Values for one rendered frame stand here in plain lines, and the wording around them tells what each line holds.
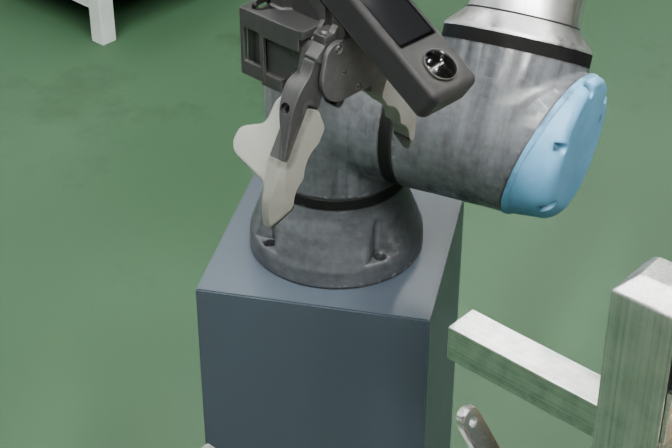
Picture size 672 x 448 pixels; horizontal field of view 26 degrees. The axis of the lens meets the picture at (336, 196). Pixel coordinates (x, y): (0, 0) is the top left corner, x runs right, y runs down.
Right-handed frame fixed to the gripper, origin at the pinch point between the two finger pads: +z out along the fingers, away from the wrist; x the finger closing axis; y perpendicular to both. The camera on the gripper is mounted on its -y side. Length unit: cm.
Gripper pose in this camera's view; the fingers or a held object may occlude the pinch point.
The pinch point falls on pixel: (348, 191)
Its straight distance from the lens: 106.3
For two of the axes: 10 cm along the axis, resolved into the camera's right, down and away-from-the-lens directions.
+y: -7.3, -3.7, 5.7
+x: -6.8, 4.0, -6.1
